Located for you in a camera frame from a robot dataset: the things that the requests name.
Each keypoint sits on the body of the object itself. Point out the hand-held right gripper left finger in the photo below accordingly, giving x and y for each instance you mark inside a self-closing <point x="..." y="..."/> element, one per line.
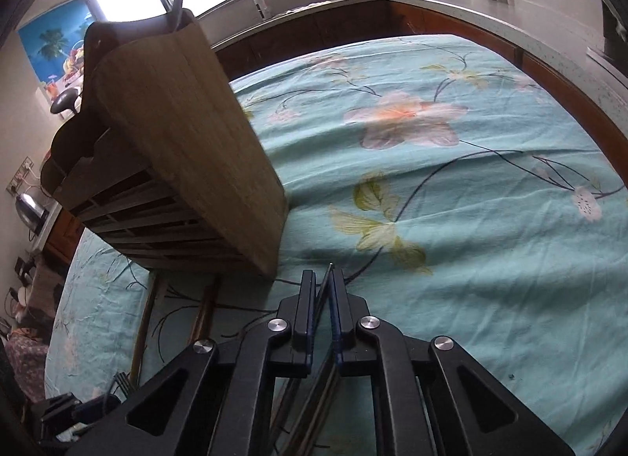
<point x="312" y="299"/>

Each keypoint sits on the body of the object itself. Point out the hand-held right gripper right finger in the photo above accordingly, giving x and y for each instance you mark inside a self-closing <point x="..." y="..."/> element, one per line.
<point x="338" y="308"/>

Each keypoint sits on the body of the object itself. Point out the wooden chopstick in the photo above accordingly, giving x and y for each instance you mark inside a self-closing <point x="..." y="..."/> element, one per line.
<point x="204" y="311"/>
<point x="144" y="328"/>

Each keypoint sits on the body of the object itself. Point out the bamboo utensil holder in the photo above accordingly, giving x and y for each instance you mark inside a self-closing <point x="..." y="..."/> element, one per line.
<point x="186" y="142"/>

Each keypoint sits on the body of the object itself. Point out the patterned cloth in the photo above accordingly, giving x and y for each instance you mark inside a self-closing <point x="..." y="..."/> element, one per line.
<point x="24" y="362"/>

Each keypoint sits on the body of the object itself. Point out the dark metal fork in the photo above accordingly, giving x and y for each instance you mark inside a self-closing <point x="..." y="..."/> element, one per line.
<point x="123" y="383"/>

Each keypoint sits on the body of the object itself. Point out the floral teal tablecloth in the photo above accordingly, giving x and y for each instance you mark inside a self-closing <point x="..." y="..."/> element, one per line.
<point x="441" y="264"/>

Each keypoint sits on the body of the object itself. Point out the steel kettle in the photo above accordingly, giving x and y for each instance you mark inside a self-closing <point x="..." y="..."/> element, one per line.
<point x="28" y="208"/>

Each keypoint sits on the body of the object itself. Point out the black ladle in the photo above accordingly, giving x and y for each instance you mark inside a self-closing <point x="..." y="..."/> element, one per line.
<point x="64" y="101"/>

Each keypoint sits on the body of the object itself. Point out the gas stove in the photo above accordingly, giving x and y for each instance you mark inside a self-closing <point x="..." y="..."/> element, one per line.
<point x="608" y="56"/>

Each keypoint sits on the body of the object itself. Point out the black wok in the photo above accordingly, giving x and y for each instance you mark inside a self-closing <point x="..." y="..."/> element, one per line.
<point x="615" y="19"/>

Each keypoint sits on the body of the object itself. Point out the wall socket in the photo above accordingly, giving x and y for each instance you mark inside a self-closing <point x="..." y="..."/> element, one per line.
<point x="19" y="175"/>

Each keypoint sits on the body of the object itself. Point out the tropical fruit wall poster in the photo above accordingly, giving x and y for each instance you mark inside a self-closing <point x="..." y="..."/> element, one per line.
<point x="44" y="48"/>

